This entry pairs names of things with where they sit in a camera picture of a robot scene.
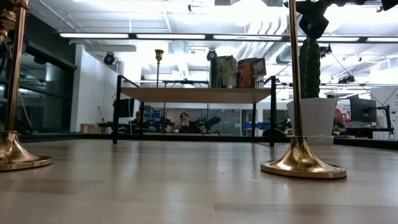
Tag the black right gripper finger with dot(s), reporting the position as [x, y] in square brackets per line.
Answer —
[314, 26]

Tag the glass jar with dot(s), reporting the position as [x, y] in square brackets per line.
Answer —
[260, 67]

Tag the tin can orange heart label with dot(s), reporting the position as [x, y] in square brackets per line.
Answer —
[245, 74]

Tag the silver tin can green label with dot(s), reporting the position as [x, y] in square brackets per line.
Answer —
[228, 68]

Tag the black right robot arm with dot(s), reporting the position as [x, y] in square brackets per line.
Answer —
[390, 3]

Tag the background black robot arm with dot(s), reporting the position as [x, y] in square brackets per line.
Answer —
[208, 121]

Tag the white hexagonal plant pot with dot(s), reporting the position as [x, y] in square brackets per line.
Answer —
[317, 121]

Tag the person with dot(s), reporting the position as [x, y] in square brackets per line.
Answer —
[138, 117]
[339, 118]
[186, 123]

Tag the black monitor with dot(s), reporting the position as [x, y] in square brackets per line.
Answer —
[126, 107]
[362, 110]

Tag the wooden shelf black metal legs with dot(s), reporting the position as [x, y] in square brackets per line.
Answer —
[199, 95]

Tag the long ceiling light bar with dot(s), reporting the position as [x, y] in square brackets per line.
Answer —
[93, 35]

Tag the black ceiling spot camera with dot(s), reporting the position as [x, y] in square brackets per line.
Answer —
[211, 55]
[109, 58]

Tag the black metal table frame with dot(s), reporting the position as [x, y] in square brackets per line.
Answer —
[233, 138]

